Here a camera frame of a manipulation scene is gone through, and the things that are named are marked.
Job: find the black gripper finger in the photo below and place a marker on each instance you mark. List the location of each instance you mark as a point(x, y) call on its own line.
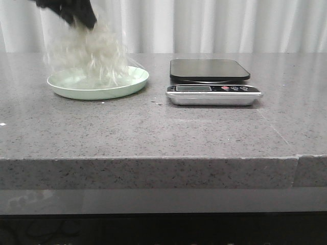
point(71, 10)

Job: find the white vermicelli noodle bundle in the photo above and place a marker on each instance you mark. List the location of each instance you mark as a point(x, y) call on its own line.
point(93, 58)

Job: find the white pleated curtain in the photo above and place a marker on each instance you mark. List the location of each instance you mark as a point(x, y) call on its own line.
point(217, 26)

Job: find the light green round plate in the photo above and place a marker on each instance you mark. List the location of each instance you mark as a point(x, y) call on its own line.
point(76, 92)

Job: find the black and silver kitchen scale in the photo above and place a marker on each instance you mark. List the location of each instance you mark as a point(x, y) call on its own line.
point(210, 82)

